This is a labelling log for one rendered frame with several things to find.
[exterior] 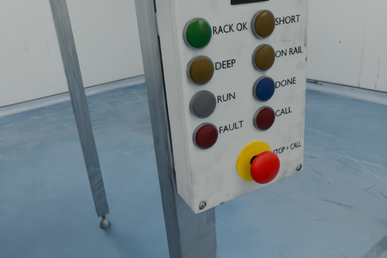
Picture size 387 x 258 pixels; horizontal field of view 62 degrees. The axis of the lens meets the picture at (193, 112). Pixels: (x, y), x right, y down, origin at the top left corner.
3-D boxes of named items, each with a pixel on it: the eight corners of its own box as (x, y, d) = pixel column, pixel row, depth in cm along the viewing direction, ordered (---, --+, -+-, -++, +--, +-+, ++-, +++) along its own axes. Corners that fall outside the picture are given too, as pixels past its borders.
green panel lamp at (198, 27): (213, 46, 32) (212, 17, 31) (189, 50, 31) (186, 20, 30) (209, 45, 32) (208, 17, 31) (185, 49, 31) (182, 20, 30)
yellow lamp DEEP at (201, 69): (216, 82, 33) (214, 54, 32) (192, 87, 32) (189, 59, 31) (212, 80, 34) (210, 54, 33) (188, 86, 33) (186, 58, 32)
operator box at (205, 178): (303, 171, 45) (311, -35, 36) (195, 216, 38) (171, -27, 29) (274, 155, 50) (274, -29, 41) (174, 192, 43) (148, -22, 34)
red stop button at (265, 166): (283, 180, 39) (283, 150, 37) (256, 191, 37) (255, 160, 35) (259, 164, 42) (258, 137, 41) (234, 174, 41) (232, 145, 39)
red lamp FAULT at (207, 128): (220, 145, 35) (218, 122, 34) (197, 152, 34) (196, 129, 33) (216, 143, 36) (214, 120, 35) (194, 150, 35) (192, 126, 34)
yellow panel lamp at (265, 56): (276, 68, 36) (277, 44, 35) (257, 72, 35) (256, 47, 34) (272, 67, 37) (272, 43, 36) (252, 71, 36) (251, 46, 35)
